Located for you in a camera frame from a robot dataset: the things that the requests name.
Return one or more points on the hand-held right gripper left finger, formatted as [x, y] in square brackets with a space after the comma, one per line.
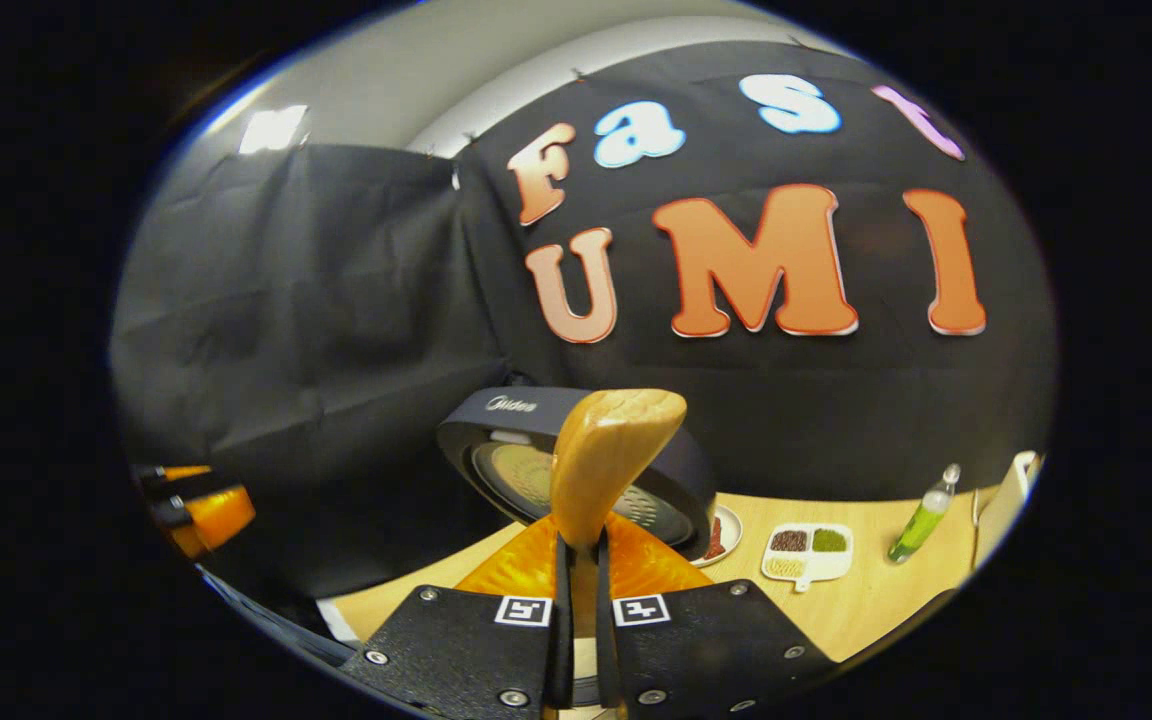
[456, 650]

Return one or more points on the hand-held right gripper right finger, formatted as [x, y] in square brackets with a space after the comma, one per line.
[711, 645]

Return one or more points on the white divided dish of beans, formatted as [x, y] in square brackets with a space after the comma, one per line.
[806, 555]

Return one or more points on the green drink bottle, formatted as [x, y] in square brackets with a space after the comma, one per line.
[921, 520]

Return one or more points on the black backdrop cloth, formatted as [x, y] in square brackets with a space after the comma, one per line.
[336, 330]

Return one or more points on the black rice cooker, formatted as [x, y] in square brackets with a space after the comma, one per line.
[496, 425]

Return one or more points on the white toaster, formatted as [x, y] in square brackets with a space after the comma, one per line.
[1006, 510]

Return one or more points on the wooden spoon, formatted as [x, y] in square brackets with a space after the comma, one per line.
[606, 450]

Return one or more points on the round plate of red meat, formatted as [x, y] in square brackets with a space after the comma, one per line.
[721, 535]

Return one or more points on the ceiling light panel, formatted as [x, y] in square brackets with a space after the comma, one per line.
[274, 128]

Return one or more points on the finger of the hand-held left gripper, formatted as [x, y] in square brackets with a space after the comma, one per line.
[181, 473]
[221, 515]

